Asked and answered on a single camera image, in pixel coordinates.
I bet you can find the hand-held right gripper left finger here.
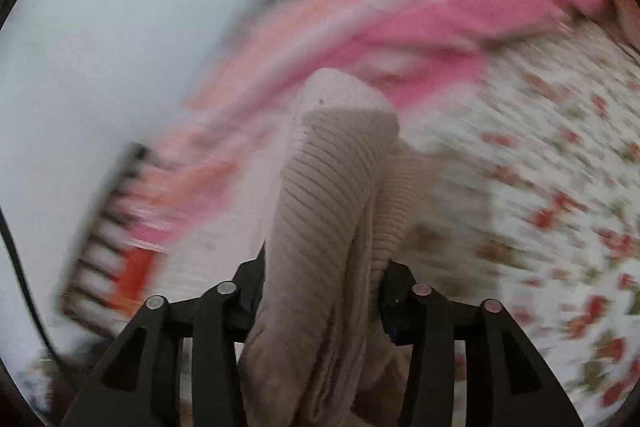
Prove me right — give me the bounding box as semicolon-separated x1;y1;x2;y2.
60;244;266;427

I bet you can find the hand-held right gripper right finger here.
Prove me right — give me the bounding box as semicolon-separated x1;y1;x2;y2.
377;261;583;427

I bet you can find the pink ribbed knit sweater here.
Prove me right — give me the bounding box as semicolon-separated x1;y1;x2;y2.
237;68;451;427

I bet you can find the floral rose bedsheet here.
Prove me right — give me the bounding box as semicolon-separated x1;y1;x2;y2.
165;17;640;427

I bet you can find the pink orange striped quilt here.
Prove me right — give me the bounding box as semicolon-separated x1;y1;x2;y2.
125;0;616;253

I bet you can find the black cable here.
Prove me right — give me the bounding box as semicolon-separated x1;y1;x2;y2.
0;207;71;368

